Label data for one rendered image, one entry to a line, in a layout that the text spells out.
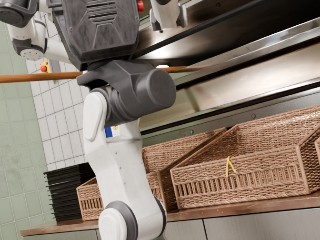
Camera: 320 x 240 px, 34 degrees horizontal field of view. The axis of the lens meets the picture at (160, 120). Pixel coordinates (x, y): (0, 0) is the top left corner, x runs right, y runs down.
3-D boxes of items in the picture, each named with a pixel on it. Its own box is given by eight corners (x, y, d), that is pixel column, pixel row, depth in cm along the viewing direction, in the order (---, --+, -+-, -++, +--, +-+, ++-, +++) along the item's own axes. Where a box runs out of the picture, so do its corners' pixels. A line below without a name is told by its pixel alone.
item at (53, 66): (52, 78, 324) (49, 62, 324) (61, 74, 317) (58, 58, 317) (42, 78, 318) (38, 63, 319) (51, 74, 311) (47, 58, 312)
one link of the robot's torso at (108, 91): (150, 117, 155) (142, 78, 156) (117, 121, 146) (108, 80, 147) (122, 125, 164) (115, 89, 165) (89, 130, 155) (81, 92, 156)
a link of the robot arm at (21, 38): (10, 60, 180) (1, 26, 160) (13, 27, 185) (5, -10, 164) (44, 62, 182) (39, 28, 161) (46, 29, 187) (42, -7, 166)
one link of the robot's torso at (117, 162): (174, 237, 156) (149, 85, 157) (132, 254, 143) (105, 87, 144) (139, 236, 167) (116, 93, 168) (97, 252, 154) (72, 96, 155)
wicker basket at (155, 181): (156, 199, 269) (145, 146, 271) (243, 186, 229) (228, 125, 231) (80, 221, 234) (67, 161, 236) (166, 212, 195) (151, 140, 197)
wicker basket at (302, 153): (250, 185, 228) (235, 124, 230) (375, 167, 189) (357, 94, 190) (175, 210, 193) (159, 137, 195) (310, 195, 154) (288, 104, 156)
